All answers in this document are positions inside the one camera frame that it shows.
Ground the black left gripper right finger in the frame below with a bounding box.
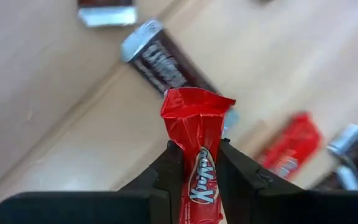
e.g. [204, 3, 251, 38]
[216, 138, 358, 224]

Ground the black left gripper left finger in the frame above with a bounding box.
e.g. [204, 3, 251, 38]
[0, 139, 185, 224]

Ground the red KitKat candy bar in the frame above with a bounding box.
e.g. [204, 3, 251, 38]
[160, 86, 236, 224]
[255, 111, 323, 182]

